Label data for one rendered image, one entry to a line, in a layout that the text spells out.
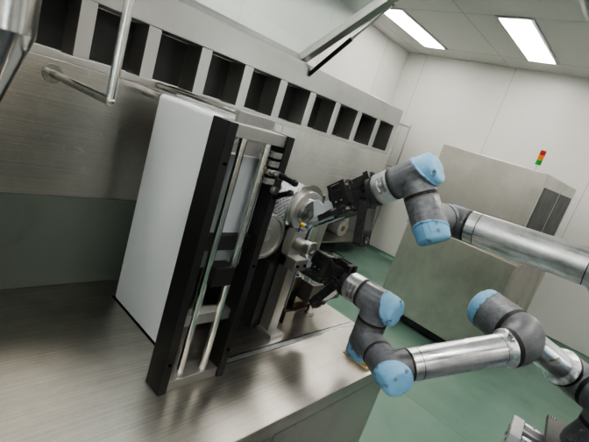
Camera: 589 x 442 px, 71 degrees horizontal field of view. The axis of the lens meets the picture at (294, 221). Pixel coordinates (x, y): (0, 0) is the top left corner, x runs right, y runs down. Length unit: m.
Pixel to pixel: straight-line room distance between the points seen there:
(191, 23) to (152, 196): 0.45
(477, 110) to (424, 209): 4.93
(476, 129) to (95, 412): 5.37
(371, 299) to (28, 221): 0.82
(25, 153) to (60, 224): 0.19
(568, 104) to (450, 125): 1.30
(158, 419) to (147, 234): 0.41
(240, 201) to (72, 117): 0.46
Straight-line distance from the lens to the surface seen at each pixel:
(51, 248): 1.17
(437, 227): 0.91
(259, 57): 1.32
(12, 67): 0.76
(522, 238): 0.99
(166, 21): 1.14
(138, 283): 1.08
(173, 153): 0.96
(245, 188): 0.80
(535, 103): 5.65
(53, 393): 0.89
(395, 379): 0.97
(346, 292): 1.08
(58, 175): 1.10
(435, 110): 6.01
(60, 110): 1.07
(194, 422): 0.87
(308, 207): 1.09
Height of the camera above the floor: 1.48
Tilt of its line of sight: 14 degrees down
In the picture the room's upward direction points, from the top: 18 degrees clockwise
